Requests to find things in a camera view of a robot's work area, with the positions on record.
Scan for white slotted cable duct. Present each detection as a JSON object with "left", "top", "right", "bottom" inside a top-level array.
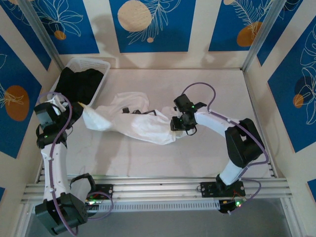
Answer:
[{"left": 86, "top": 199, "right": 221, "bottom": 214}]

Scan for white plastic basket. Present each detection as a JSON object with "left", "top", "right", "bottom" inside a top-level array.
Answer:
[{"left": 50, "top": 57, "right": 111, "bottom": 108}]

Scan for black folded clothes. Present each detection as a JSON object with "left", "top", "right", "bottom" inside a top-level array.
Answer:
[{"left": 56, "top": 66, "right": 104, "bottom": 106}]

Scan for white t-shirt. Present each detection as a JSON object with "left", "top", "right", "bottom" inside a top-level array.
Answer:
[{"left": 82, "top": 91, "right": 188, "bottom": 146}]

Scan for black controller box green light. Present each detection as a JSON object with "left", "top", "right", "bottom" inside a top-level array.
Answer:
[
  {"left": 218, "top": 197, "right": 246, "bottom": 215},
  {"left": 85, "top": 196, "right": 103, "bottom": 213}
]

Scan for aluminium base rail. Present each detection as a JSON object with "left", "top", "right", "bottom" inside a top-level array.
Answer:
[{"left": 21, "top": 176, "right": 293, "bottom": 205}]

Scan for aluminium frame post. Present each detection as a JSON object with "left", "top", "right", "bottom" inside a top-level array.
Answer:
[
  {"left": 17, "top": 0, "right": 65, "bottom": 72},
  {"left": 241, "top": 0, "right": 288, "bottom": 73}
]

